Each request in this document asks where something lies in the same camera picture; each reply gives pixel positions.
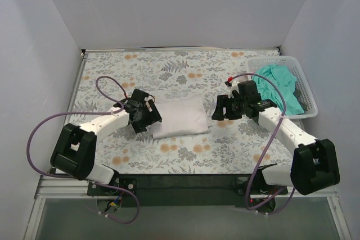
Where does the white t shirt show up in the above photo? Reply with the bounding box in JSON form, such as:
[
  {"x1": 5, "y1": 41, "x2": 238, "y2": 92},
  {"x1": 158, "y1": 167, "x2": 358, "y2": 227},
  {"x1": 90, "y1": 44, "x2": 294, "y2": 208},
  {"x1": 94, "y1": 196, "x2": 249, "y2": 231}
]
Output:
[{"x1": 150, "y1": 95, "x2": 209, "y2": 139}]

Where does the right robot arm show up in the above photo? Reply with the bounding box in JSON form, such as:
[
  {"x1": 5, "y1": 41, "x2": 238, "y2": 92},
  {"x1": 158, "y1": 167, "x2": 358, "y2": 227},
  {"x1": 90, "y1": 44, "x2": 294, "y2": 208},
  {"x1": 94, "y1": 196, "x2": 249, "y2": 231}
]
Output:
[{"x1": 211, "y1": 79, "x2": 340, "y2": 195}]

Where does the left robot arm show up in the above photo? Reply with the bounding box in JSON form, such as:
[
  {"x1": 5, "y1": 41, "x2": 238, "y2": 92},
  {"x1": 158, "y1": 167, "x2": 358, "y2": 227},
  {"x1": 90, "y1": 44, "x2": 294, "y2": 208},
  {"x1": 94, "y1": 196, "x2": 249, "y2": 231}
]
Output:
[{"x1": 50, "y1": 89, "x2": 162, "y2": 195}]

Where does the teal t shirt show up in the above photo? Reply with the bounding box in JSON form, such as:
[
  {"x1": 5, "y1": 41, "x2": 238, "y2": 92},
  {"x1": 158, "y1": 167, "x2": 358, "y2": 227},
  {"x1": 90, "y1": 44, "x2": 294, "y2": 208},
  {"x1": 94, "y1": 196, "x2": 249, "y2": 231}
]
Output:
[{"x1": 251, "y1": 64, "x2": 305, "y2": 115}]

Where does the white plastic laundry basket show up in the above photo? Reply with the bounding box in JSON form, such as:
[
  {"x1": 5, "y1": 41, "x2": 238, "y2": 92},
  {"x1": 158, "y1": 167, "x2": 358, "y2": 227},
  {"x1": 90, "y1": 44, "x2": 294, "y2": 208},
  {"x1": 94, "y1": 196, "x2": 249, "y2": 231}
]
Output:
[{"x1": 245, "y1": 56, "x2": 318, "y2": 119}]

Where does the floral patterned table mat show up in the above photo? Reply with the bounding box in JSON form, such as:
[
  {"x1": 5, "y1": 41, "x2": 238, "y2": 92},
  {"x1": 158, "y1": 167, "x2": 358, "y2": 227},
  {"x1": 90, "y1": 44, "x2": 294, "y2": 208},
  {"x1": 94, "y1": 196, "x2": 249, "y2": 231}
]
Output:
[{"x1": 66, "y1": 50, "x2": 292, "y2": 174}]

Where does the grey garment in basket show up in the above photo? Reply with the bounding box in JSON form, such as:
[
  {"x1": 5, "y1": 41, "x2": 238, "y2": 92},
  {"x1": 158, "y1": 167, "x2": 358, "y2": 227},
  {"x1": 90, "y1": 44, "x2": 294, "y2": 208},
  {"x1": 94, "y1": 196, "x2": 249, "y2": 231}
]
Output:
[{"x1": 293, "y1": 88, "x2": 308, "y2": 112}]

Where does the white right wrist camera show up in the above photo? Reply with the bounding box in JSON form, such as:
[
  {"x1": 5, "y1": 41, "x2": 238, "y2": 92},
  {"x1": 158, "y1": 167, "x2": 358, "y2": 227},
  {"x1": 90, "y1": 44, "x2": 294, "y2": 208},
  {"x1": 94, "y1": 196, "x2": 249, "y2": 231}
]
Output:
[{"x1": 224, "y1": 80, "x2": 240, "y2": 98}]

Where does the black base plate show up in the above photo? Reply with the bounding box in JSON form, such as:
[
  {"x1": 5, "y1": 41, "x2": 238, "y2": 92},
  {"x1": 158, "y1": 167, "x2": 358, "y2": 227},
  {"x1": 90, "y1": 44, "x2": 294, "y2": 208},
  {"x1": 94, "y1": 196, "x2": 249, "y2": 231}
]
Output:
[{"x1": 87, "y1": 173, "x2": 287, "y2": 209}]

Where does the aluminium frame rail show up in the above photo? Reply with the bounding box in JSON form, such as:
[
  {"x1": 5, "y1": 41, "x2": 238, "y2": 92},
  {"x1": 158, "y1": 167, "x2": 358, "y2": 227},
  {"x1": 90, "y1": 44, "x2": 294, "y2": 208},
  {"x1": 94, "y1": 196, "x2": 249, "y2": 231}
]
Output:
[{"x1": 35, "y1": 174, "x2": 338, "y2": 199}]

